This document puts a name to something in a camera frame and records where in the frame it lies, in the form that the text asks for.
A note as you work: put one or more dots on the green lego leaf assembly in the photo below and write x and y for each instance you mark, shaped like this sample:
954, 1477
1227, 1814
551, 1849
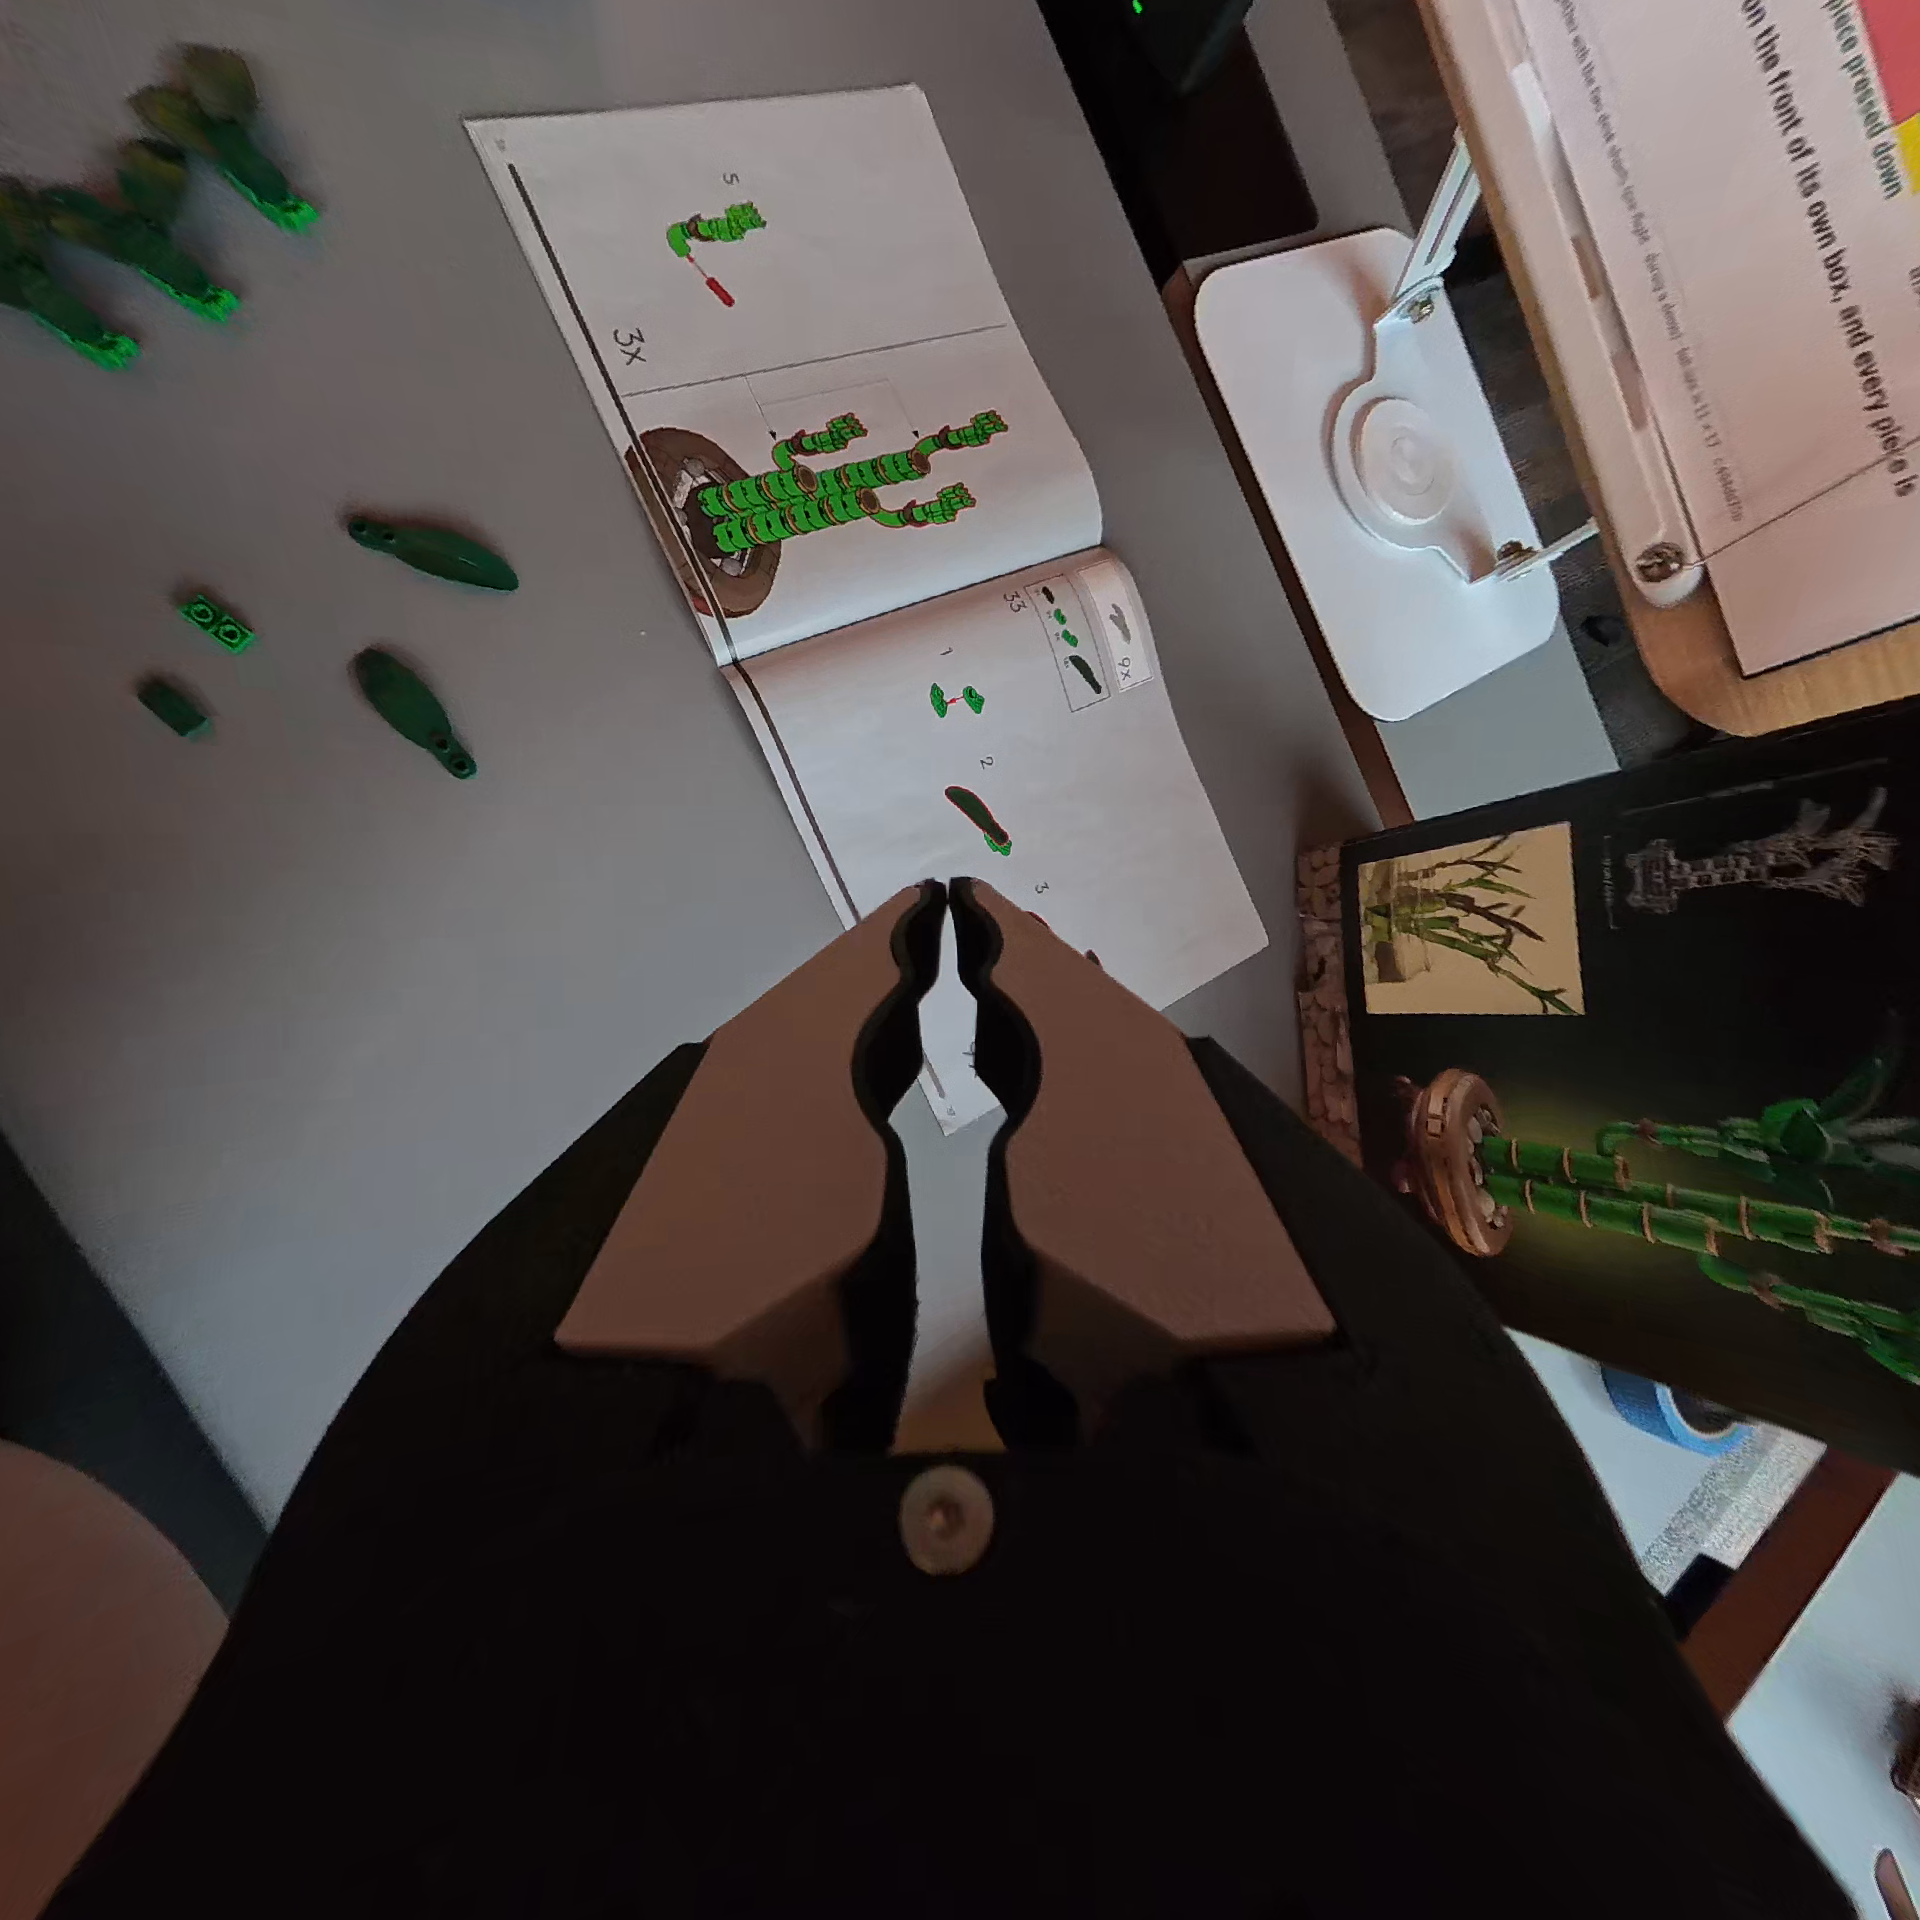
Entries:
148, 246
60, 307
241, 149

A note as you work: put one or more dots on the blue tape roll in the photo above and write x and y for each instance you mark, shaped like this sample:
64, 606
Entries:
1650, 1411

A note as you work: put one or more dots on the dark lego set box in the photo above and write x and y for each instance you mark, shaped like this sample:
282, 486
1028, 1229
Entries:
1650, 974

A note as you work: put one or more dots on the small green lego plate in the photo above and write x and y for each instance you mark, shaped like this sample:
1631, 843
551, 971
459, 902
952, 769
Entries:
217, 619

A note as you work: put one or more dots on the dark green lego leaf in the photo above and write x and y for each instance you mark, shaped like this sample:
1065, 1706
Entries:
408, 709
434, 552

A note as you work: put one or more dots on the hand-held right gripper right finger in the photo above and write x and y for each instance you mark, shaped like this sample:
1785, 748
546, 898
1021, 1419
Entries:
1154, 1185

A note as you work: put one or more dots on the lego instruction booklet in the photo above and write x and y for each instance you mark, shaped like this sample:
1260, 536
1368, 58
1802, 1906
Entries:
839, 240

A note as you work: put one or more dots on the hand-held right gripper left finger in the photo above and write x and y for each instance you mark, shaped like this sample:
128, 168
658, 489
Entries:
749, 1185

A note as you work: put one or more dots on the wooden stand board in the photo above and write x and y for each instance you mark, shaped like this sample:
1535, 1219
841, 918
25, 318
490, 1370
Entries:
1770, 698

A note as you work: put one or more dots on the small green lego piece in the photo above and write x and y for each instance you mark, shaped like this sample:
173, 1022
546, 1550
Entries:
171, 706

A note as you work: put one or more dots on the printed instruction sheet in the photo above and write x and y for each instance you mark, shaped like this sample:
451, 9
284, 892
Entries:
1723, 225

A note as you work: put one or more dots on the black box device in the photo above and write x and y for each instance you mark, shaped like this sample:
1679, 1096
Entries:
1184, 36

